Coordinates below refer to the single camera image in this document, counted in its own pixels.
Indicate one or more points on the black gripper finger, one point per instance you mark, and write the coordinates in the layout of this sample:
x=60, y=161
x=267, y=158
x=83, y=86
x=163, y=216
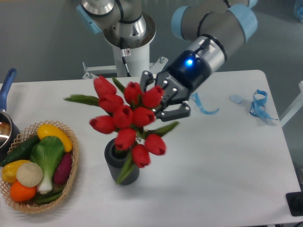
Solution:
x=147, y=80
x=183, y=112

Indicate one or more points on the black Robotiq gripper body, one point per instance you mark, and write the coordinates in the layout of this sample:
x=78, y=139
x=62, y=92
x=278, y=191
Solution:
x=181, y=78

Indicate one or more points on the red tulip bouquet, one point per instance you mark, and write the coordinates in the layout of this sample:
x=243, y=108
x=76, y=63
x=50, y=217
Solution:
x=128, y=111

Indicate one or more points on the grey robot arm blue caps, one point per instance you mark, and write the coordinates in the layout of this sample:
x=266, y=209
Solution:
x=216, y=30

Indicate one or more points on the dark grey ribbed vase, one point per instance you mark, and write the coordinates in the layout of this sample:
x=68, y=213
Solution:
x=120, y=164

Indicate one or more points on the blue ribbon strip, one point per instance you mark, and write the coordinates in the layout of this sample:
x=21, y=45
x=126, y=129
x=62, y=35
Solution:
x=195, y=97

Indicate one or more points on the small pale blue cap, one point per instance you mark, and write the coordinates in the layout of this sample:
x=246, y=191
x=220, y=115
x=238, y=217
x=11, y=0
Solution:
x=236, y=99

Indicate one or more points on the crumpled blue ribbon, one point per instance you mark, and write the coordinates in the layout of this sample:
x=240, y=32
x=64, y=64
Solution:
x=257, y=108

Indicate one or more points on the yellow squash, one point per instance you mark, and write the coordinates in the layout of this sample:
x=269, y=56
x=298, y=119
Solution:
x=51, y=130

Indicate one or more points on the green bok choy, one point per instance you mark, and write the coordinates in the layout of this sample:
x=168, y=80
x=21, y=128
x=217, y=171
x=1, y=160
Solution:
x=47, y=154

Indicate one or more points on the purple sweet potato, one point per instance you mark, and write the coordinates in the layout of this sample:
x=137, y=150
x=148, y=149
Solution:
x=63, y=170

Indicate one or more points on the woven wicker basket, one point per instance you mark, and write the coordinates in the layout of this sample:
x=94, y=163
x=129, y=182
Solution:
x=29, y=206

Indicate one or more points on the black device at edge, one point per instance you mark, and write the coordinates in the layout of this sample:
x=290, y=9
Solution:
x=295, y=203

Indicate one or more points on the green cucumber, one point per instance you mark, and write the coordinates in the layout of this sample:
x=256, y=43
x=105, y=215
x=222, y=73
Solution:
x=20, y=152

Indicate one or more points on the cream white garlic bun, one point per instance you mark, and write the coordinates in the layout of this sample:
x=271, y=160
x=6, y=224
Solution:
x=29, y=174

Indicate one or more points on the green bean pods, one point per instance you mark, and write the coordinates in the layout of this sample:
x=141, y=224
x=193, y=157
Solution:
x=49, y=197

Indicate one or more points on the yellow bell pepper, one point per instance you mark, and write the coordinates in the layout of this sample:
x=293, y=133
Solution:
x=9, y=171

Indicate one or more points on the orange fruit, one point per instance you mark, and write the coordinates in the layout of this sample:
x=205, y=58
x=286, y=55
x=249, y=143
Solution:
x=20, y=193

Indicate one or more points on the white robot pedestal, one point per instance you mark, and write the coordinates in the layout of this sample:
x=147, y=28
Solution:
x=137, y=60

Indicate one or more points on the white metal frame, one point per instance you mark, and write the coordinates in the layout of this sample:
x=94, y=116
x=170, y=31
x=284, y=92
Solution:
x=293, y=108

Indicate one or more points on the blue handled saucepan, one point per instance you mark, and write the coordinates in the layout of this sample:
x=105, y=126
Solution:
x=8, y=130

